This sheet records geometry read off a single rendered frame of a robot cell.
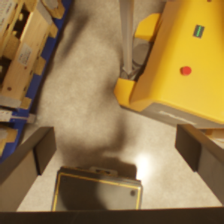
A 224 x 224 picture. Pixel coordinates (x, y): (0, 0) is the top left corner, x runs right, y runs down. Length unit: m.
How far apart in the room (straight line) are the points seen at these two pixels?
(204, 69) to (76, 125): 1.27
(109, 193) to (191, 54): 1.09
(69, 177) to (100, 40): 1.39
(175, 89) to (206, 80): 0.14
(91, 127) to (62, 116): 0.33
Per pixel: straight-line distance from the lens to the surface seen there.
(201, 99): 0.78
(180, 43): 0.85
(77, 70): 1.80
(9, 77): 1.35
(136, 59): 1.27
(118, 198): 1.38
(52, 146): 0.16
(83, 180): 1.39
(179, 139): 0.17
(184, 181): 1.75
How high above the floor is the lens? 1.60
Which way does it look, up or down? 81 degrees down
